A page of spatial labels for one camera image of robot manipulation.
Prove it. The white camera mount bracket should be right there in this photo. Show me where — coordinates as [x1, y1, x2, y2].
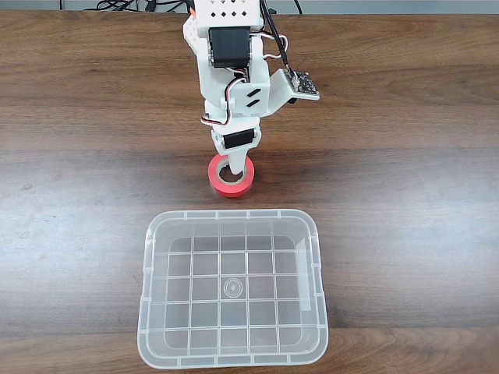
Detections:
[267, 68, 299, 116]

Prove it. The small camera module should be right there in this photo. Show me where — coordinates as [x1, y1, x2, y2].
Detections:
[285, 68, 321, 105]

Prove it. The black tangled cable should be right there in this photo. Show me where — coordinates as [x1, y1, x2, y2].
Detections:
[95, 0, 142, 12]

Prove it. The red tape roll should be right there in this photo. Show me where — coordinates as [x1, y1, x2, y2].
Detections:
[207, 153, 257, 199]

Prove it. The black cable with plug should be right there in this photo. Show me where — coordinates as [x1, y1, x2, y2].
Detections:
[143, 0, 189, 13]

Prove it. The clear plastic storage box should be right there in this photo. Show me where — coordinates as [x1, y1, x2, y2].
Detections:
[136, 209, 330, 370]

